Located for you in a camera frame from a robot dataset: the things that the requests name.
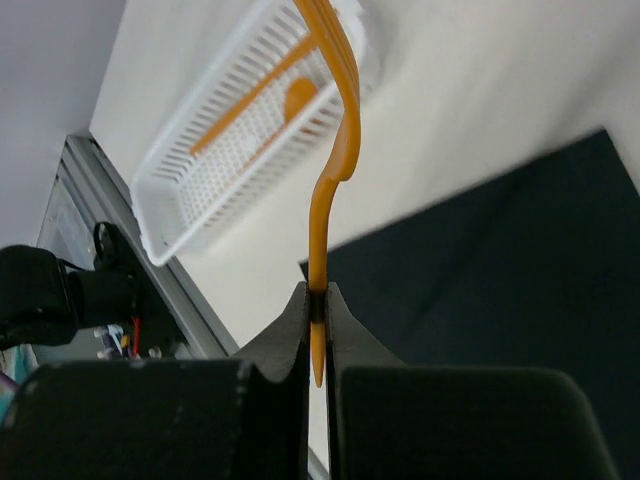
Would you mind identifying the orange plastic fork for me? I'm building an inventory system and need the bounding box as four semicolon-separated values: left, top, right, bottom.
296;1;361;387

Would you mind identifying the aluminium frame rail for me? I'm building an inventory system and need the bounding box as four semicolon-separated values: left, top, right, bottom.
54;136;328;479

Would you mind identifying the orange plastic knife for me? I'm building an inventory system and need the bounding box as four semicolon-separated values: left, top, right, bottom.
190;34;316;156

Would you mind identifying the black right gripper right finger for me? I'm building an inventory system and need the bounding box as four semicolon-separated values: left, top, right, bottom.
325;285;618;479

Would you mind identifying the dark navy paper napkin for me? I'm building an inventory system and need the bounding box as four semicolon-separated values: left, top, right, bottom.
328;130;639;479

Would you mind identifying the white narrow cutlery tray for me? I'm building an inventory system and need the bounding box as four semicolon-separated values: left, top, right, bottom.
131;1;344;266

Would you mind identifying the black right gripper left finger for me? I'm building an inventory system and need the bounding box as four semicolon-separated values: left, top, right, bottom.
1;283;309;479

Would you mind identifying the orange plastic spoon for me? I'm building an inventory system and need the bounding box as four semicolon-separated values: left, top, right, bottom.
240;77;318;173

